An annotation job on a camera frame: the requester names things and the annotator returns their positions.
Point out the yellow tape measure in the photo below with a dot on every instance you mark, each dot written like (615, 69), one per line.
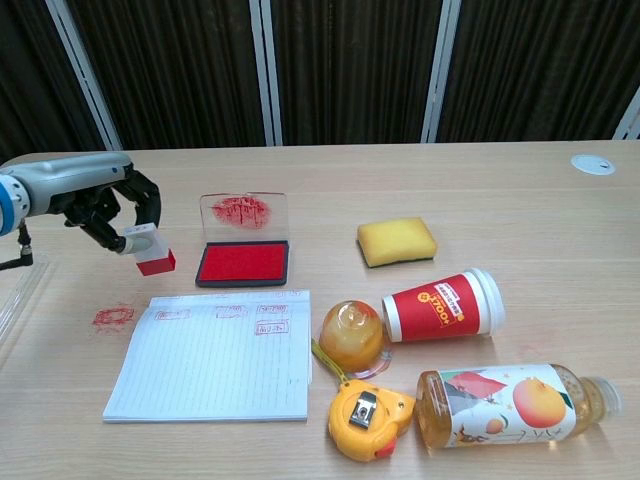
(367, 420)

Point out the yellow sponge green base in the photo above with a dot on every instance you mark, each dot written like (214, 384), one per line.
(397, 239)

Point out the white lined notepad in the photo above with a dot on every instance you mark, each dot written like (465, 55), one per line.
(215, 365)

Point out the peach juice plastic bottle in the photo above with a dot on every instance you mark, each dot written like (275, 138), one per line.
(510, 405)

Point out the grey partition frame post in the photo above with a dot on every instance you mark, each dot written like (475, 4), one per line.
(267, 75)
(440, 75)
(629, 120)
(82, 75)

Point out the dark ribbed partition panel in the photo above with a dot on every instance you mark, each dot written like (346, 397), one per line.
(540, 70)
(355, 70)
(35, 85)
(175, 70)

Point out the orange fruit jelly cup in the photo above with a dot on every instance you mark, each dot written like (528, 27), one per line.
(351, 335)

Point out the red and white stamp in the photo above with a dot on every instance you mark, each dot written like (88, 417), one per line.
(150, 250)

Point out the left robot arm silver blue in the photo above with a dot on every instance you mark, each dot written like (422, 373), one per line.
(9, 202)

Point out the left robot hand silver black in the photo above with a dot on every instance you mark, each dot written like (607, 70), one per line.
(80, 175)

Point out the red ink pad clear lid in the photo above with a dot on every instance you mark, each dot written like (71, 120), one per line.
(242, 262)

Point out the red paper cup white lid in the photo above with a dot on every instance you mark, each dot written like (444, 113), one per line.
(440, 310)

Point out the clear acrylic tray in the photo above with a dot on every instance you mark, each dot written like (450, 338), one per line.
(20, 305)

